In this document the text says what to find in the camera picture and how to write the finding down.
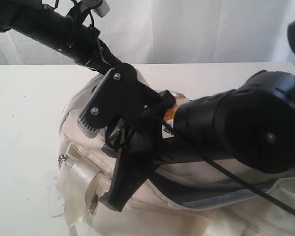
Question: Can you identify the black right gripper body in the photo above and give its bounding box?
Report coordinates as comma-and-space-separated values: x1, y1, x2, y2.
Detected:
102, 118, 177, 172

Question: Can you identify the cream fabric duffel bag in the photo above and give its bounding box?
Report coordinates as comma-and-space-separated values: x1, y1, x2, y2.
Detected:
57, 68, 295, 236

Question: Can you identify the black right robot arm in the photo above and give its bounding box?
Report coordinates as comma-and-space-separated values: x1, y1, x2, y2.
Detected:
91, 68, 295, 216

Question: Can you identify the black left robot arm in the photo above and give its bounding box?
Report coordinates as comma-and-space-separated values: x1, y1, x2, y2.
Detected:
0, 0, 121, 74

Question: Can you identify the white barcode hang tag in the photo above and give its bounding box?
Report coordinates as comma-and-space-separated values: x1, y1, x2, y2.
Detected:
46, 170, 64, 218

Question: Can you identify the white backdrop curtain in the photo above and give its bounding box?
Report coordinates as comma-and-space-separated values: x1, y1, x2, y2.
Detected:
0, 0, 295, 66

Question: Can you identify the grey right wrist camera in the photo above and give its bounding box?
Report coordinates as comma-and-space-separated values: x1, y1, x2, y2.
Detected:
78, 63, 162, 138

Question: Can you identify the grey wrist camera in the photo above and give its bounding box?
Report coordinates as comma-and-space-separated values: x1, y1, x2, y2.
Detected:
80, 0, 110, 18
78, 63, 162, 138

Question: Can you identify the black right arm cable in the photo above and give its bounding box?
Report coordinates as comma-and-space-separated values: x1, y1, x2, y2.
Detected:
105, 115, 295, 222

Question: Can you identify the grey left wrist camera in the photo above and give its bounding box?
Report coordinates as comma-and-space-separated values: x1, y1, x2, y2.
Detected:
80, 0, 110, 18

